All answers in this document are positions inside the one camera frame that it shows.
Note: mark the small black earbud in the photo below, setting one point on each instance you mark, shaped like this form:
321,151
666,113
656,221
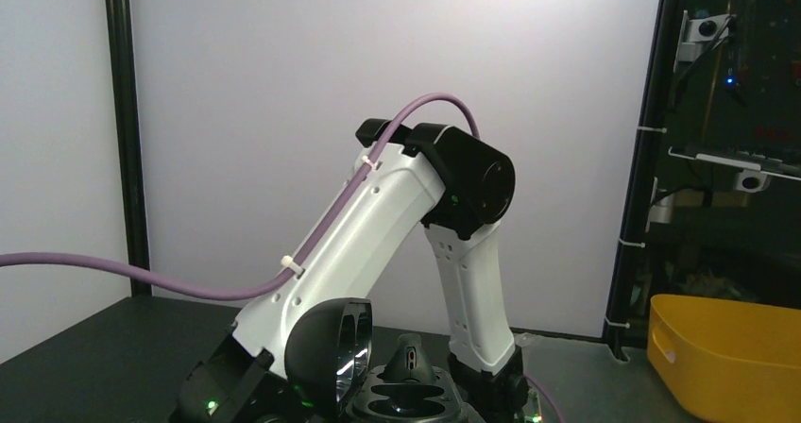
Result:
409,362

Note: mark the black earbud charging case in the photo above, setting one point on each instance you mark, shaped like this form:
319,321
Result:
327,361

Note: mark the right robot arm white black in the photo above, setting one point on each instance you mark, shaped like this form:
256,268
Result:
439,178

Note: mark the dark equipment rack background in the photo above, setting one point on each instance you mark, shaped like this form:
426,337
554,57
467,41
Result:
724,219

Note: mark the yellow plastic bin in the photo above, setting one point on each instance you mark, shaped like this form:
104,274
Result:
727,360

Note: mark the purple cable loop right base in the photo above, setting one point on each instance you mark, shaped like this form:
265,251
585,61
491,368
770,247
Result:
545,407

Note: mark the black frame post right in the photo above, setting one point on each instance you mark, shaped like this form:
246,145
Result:
648,135

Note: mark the black frame post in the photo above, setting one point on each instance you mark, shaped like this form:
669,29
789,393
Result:
648,135
125,95

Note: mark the black frame post left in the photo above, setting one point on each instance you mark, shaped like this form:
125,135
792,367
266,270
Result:
125,95

